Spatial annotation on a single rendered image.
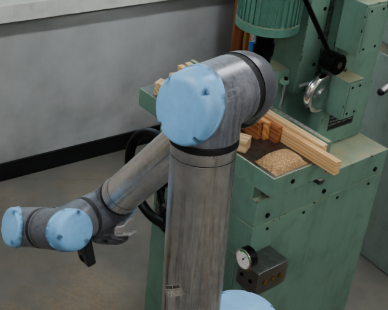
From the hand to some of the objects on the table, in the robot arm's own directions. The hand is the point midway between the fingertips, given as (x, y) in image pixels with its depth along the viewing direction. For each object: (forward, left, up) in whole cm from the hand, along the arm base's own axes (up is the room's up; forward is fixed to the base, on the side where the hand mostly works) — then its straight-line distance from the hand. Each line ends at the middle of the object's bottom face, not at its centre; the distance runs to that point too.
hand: (130, 233), depth 192 cm
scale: (+11, -54, +21) cm, 59 cm away
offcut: (-1, -36, +15) cm, 39 cm away
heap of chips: (-13, -40, +14) cm, 45 cm away
